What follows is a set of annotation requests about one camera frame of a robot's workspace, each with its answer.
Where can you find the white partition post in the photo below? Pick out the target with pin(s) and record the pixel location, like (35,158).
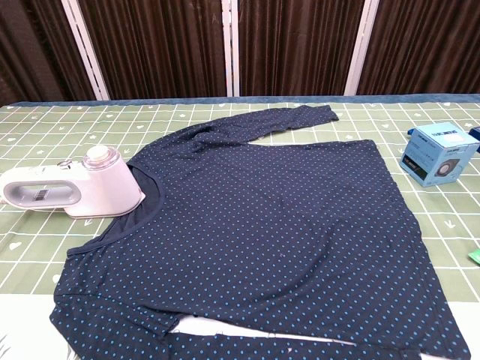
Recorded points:
(86,52)
(231,48)
(360,48)

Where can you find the dark blue foil packet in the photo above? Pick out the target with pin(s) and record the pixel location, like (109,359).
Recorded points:
(475,133)

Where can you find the dark brown pleated curtain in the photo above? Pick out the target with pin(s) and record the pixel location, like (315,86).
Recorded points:
(157,45)

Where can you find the green sachet packet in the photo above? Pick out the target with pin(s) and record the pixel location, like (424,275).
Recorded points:
(474,257)

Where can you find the white handheld iron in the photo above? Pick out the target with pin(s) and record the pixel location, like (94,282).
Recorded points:
(105,180)

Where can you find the green checked tablecloth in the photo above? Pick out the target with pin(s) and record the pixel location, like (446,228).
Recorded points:
(56,123)

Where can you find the navy polka dot shirt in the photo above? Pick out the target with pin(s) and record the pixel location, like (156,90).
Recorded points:
(262,210)

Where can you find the light blue small box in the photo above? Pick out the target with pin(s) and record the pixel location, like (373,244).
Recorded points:
(431,150)

